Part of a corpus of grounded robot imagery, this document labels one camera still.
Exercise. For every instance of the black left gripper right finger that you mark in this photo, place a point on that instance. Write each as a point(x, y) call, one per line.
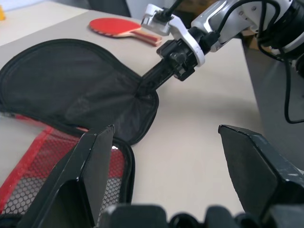
point(256, 171)

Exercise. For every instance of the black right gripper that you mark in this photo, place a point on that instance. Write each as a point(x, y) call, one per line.
point(177, 59)

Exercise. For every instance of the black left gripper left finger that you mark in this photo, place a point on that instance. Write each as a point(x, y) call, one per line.
point(78, 180)

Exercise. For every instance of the red table tennis paddle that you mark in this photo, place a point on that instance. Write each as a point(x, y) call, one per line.
point(109, 25)

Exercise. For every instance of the black and red paddle case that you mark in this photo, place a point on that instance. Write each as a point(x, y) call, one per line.
point(59, 76)

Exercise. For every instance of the brown cardboard box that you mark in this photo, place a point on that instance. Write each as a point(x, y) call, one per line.
point(251, 40)

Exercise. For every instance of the yellow block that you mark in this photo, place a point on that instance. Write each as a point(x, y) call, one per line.
point(2, 13)

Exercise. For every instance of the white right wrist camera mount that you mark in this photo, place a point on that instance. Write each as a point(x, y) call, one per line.
point(185, 35)

